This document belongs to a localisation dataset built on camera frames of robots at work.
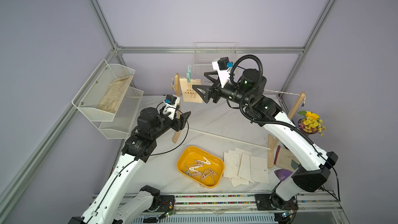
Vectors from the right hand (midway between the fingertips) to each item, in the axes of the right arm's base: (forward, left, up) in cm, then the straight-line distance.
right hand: (201, 82), depth 58 cm
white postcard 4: (-23, -17, -49) cm, 57 cm away
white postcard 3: (-16, -15, -48) cm, 52 cm away
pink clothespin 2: (-19, -4, -47) cm, 50 cm away
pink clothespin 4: (-13, +2, -48) cm, 50 cm away
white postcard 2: (-18, -22, -47) cm, 55 cm away
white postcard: (-19, -31, -49) cm, 61 cm away
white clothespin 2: (-13, -2, -47) cm, 49 cm away
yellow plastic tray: (-8, +9, -47) cm, 48 cm away
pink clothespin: (-20, -1, -46) cm, 51 cm away
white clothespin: (-16, +6, -47) cm, 50 cm away
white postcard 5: (-7, -22, -48) cm, 54 cm away
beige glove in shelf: (+14, +47, -18) cm, 52 cm away
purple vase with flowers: (-3, -54, -25) cm, 59 cm away
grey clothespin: (-19, +9, -47) cm, 51 cm away
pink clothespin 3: (-20, +3, -46) cm, 50 cm away
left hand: (-3, +8, -15) cm, 17 cm away
